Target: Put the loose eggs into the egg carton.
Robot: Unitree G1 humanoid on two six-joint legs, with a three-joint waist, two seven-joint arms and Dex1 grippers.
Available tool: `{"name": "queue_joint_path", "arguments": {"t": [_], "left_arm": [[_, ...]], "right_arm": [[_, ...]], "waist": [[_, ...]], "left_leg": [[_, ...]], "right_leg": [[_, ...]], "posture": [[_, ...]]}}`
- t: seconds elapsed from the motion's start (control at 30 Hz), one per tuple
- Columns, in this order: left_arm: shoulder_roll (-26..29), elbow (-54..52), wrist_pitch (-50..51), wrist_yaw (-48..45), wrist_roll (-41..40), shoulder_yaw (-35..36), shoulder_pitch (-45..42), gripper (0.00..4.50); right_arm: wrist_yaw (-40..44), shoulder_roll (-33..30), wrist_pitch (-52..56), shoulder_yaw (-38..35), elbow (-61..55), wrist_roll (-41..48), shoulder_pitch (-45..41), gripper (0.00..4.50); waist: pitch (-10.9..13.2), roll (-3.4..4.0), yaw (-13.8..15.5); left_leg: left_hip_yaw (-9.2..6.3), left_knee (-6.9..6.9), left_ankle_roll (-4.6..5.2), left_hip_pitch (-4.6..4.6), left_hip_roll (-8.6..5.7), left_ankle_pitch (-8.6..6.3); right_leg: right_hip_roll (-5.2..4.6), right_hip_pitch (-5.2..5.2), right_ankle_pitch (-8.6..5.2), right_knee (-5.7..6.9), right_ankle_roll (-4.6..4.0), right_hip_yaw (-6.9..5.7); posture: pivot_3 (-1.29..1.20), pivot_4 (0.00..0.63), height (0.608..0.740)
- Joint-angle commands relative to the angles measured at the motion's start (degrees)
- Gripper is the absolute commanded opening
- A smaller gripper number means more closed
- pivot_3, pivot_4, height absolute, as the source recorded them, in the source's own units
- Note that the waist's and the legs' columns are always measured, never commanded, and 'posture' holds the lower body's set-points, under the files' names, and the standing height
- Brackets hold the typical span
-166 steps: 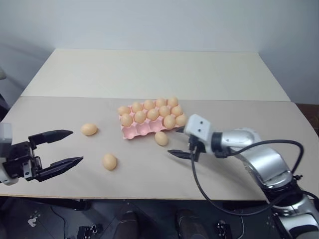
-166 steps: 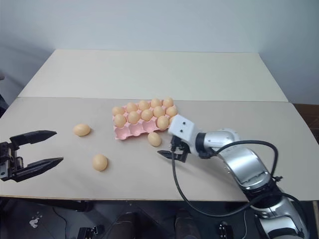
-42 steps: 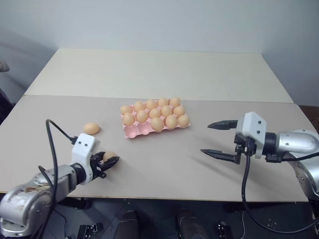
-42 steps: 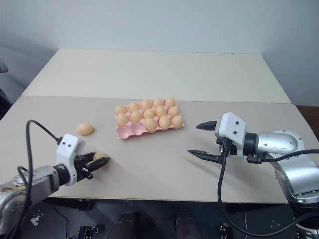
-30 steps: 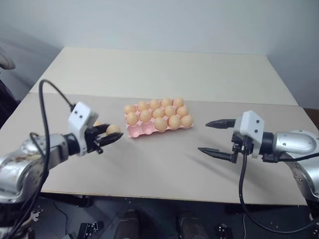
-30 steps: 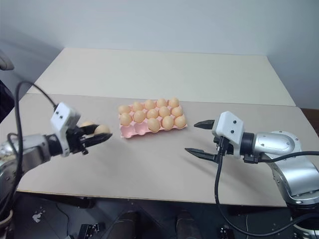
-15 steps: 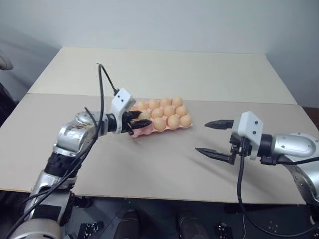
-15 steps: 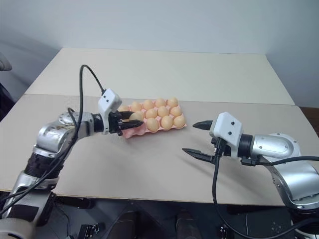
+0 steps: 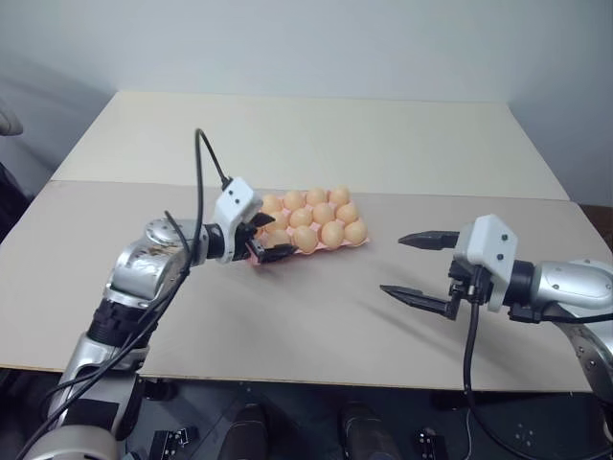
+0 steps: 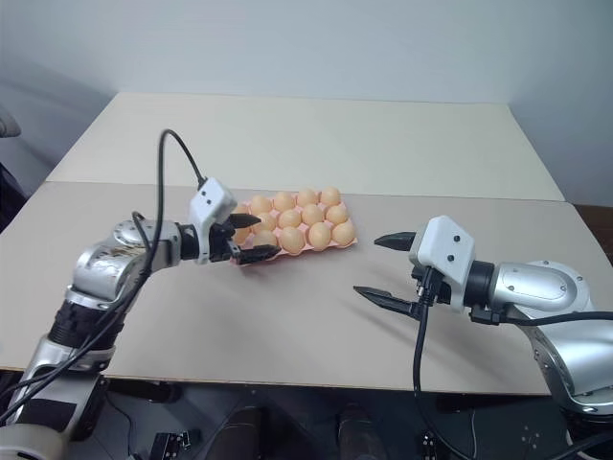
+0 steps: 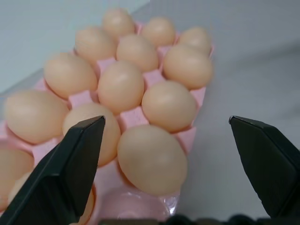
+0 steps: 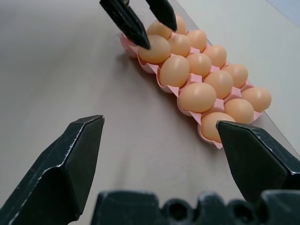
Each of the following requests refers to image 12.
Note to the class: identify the pink plastic egg tray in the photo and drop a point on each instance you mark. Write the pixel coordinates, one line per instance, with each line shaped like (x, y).
(235, 92)

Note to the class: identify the brown egg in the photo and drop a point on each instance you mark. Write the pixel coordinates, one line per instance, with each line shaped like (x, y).
(235, 75)
(181, 24)
(180, 45)
(219, 84)
(215, 56)
(175, 71)
(239, 110)
(209, 131)
(256, 99)
(197, 97)
(199, 65)
(158, 30)
(155, 51)
(198, 40)

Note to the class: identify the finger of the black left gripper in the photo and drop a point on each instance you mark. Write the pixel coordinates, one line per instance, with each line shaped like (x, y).
(164, 12)
(129, 23)

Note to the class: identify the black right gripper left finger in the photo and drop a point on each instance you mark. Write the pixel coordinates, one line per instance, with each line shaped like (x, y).
(56, 182)

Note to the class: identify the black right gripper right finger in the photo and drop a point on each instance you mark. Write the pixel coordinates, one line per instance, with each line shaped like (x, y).
(257, 161)

